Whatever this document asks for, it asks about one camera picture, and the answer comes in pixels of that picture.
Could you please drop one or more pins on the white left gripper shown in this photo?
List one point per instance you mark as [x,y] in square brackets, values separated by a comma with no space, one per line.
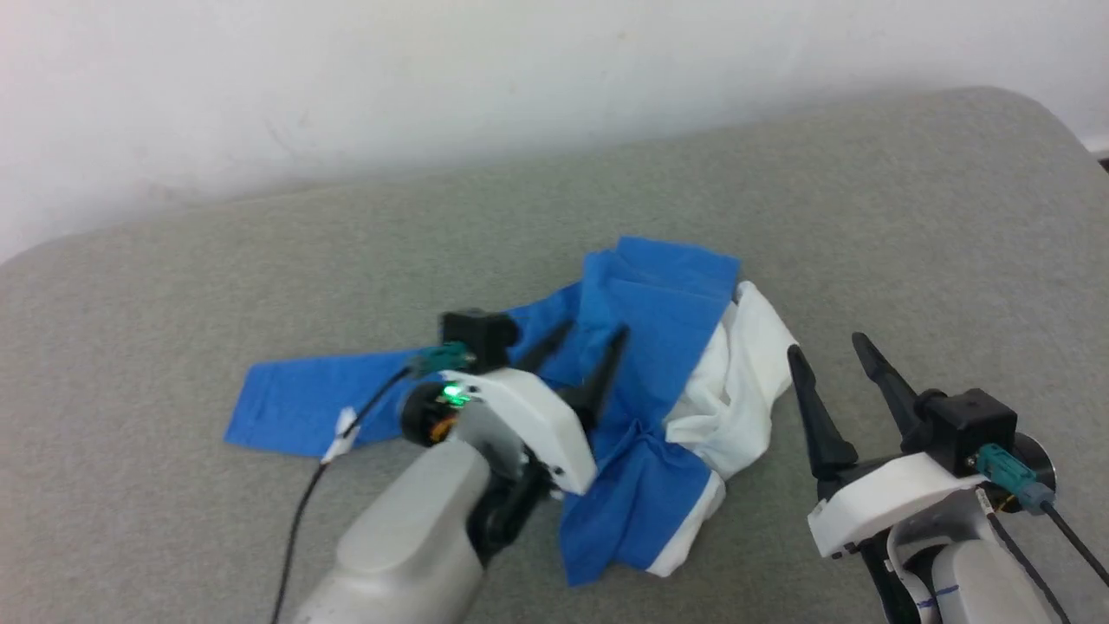
[537,416]

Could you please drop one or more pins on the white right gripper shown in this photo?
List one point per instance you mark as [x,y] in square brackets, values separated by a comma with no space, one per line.
[875,503]

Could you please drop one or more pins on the blue and white shirt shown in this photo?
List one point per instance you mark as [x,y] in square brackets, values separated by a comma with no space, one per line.
[641,347]

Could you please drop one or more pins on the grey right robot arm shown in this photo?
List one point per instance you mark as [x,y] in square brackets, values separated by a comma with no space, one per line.
[979,581]

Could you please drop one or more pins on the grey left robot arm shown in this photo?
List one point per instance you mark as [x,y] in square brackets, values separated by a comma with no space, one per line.
[407,537]

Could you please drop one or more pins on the grey fabric sofa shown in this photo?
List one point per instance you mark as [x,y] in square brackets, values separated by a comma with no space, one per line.
[866,243]

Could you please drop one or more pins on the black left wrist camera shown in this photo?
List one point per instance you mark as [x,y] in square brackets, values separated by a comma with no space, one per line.
[476,338]

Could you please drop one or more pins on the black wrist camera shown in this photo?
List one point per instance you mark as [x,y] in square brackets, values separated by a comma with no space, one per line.
[975,429]
[476,338]

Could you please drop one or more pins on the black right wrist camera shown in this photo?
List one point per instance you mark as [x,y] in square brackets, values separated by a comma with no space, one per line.
[975,429]

